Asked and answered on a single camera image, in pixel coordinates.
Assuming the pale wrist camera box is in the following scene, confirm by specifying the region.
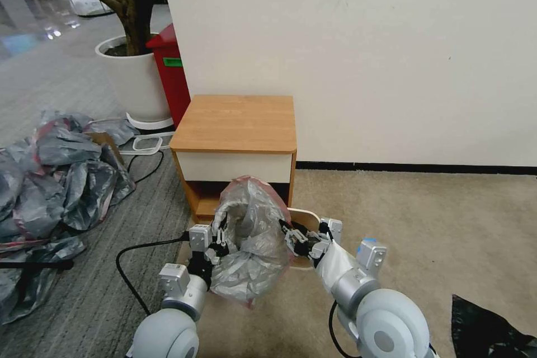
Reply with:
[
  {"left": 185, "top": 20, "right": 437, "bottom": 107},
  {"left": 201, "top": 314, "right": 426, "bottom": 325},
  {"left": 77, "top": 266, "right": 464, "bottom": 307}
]
[
  {"left": 318, "top": 218, "right": 343, "bottom": 244},
  {"left": 188, "top": 224, "right": 211, "bottom": 252}
]

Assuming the black rod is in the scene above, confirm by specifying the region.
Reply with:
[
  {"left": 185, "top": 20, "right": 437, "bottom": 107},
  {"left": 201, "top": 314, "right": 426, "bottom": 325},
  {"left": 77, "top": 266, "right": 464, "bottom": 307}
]
[{"left": 0, "top": 258, "right": 75, "bottom": 271}]

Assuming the thin black floor cable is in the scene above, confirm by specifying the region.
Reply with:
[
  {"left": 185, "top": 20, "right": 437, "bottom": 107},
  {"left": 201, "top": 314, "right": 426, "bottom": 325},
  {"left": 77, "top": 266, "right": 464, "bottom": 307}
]
[{"left": 125, "top": 149, "right": 165, "bottom": 186}]

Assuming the white nightstand drawer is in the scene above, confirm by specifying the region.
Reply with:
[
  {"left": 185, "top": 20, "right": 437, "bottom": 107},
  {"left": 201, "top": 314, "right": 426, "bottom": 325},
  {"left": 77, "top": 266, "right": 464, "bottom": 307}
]
[{"left": 175, "top": 149, "right": 293, "bottom": 185}]

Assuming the black garbage bag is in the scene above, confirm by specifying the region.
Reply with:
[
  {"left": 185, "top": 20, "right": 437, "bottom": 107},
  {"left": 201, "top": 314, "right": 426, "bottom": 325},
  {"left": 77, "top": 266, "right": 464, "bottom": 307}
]
[{"left": 450, "top": 294, "right": 537, "bottom": 358}]

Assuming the brown tree trunk plant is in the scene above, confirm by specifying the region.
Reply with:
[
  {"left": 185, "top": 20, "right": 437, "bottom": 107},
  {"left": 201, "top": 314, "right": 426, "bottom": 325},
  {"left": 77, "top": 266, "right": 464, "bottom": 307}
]
[{"left": 39, "top": 0, "right": 160, "bottom": 57}]

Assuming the grey translucent garbage bag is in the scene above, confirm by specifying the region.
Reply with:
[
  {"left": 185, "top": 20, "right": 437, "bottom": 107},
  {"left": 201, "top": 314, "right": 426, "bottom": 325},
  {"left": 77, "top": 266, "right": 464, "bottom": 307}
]
[{"left": 208, "top": 174, "right": 293, "bottom": 311}]

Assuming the white cable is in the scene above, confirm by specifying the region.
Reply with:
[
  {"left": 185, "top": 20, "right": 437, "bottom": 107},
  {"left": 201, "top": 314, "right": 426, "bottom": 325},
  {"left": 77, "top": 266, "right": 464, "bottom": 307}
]
[{"left": 88, "top": 116, "right": 176, "bottom": 154}]

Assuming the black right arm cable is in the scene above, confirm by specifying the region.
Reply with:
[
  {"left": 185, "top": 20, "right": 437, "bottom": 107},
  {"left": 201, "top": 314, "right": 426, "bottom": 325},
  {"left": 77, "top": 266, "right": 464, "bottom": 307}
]
[{"left": 328, "top": 300, "right": 362, "bottom": 358}]

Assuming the pile of grey garbage bags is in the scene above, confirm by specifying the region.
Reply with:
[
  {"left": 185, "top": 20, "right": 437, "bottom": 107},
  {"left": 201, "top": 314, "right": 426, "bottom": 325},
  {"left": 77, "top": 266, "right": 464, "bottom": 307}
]
[{"left": 0, "top": 109, "right": 142, "bottom": 326}]

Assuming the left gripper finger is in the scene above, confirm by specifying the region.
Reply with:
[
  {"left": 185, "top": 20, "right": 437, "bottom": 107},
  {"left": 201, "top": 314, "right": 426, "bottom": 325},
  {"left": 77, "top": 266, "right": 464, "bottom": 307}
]
[
  {"left": 204, "top": 237, "right": 230, "bottom": 266},
  {"left": 211, "top": 211, "right": 230, "bottom": 246}
]

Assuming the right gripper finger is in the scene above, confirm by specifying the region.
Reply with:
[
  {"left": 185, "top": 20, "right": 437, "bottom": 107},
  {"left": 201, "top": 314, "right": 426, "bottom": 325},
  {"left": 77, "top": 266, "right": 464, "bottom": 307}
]
[
  {"left": 278, "top": 218, "right": 309, "bottom": 241},
  {"left": 283, "top": 234, "right": 311, "bottom": 259}
]

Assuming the brown cardboard piece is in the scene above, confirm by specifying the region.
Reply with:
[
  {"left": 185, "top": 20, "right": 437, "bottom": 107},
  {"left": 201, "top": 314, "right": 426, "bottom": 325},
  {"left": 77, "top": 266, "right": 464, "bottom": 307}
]
[{"left": 85, "top": 131, "right": 125, "bottom": 168}]

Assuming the wooden nightstand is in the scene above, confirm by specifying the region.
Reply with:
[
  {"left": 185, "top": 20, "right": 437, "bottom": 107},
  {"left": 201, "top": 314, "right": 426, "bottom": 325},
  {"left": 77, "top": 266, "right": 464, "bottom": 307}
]
[{"left": 169, "top": 94, "right": 298, "bottom": 225}]

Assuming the trash can with pale rim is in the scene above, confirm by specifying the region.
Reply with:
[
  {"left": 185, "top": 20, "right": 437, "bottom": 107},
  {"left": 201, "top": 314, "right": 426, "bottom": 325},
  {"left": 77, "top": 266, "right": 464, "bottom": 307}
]
[{"left": 176, "top": 206, "right": 323, "bottom": 271}]

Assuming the thick black floor cable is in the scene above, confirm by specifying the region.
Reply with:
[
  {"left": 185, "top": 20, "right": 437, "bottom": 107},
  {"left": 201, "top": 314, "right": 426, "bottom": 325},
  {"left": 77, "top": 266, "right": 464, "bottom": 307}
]
[{"left": 115, "top": 230, "right": 192, "bottom": 318}]

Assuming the white round planter pot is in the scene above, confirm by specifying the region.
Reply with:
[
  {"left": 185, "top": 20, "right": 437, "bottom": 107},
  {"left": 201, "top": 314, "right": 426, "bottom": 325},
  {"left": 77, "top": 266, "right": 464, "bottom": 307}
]
[{"left": 94, "top": 34, "right": 176, "bottom": 131}]

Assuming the red bin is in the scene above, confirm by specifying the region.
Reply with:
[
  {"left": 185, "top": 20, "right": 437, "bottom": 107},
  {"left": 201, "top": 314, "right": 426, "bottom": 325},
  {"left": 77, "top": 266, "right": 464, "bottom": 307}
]
[{"left": 145, "top": 23, "right": 192, "bottom": 120}]

